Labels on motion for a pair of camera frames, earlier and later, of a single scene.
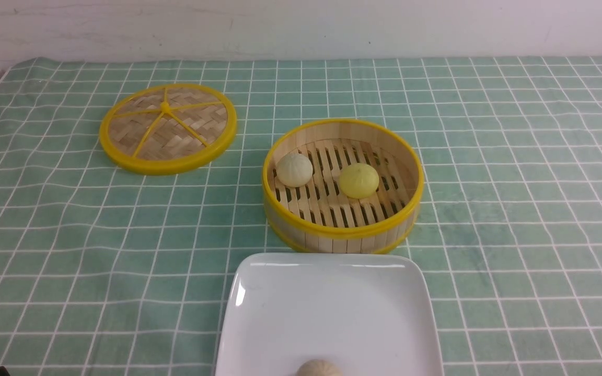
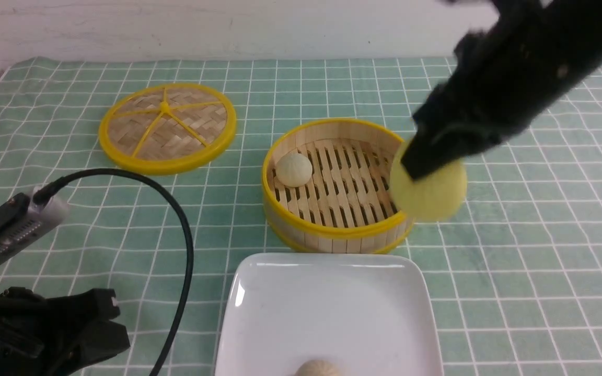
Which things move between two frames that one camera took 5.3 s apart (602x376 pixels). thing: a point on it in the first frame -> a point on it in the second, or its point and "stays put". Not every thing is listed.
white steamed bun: x=294 y=170 stays put
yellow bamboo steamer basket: x=343 y=186 stays put
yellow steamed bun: x=359 y=180 -> x=435 y=197
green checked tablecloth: x=77 y=266 stays put
